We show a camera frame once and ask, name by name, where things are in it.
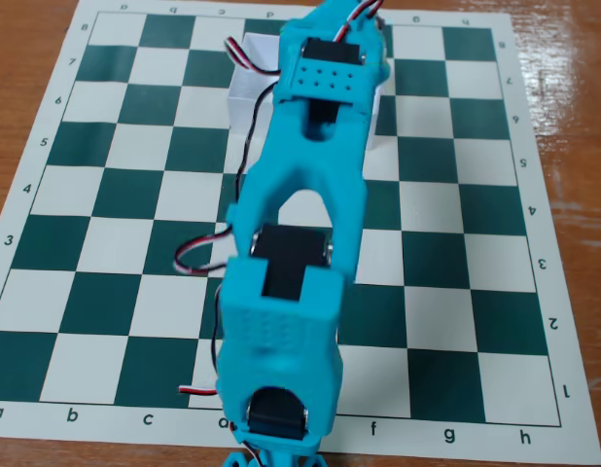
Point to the blue 3D-printed robot arm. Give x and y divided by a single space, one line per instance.
300 194

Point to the white rectangular open box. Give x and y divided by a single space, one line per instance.
249 104

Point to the green white chessboard mat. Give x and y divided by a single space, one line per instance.
475 243

